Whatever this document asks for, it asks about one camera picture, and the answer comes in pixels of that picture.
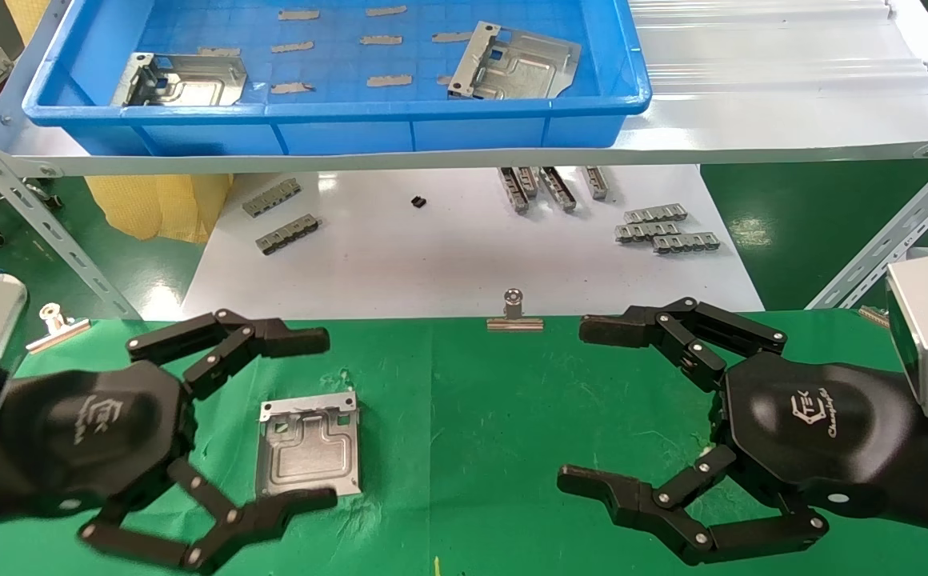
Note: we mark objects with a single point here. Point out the white metal shelf rack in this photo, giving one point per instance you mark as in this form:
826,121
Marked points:
752,120

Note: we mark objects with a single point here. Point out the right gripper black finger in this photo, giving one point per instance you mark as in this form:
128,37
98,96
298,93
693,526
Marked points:
672,328
640,504

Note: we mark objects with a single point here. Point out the green table cloth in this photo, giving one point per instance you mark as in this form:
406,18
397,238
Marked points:
472,416

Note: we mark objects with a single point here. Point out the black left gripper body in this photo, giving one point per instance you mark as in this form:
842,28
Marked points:
88,440

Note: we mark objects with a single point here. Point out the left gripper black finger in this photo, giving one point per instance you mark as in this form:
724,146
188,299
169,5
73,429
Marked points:
272,512
240,336

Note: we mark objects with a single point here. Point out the stamped metal plate part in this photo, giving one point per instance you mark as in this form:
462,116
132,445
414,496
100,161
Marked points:
520,68
192,84
308,448

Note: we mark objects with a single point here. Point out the silver binder clip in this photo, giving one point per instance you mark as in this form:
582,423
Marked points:
56,332
874,316
514,322

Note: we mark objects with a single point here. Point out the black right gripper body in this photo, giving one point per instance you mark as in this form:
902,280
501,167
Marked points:
816,432

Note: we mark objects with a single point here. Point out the grey terminal strips right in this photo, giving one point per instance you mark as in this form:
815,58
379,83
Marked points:
688,243

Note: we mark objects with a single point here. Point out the grey slotted metal rail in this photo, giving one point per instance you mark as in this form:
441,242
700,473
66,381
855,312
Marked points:
558,189
656,214
514,192
596,182
644,232
288,234
530,180

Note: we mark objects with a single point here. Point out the blue plastic bin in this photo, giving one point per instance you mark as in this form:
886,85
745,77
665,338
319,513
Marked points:
352,132

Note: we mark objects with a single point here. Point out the light grey metal block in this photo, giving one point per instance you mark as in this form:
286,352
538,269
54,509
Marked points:
272,197

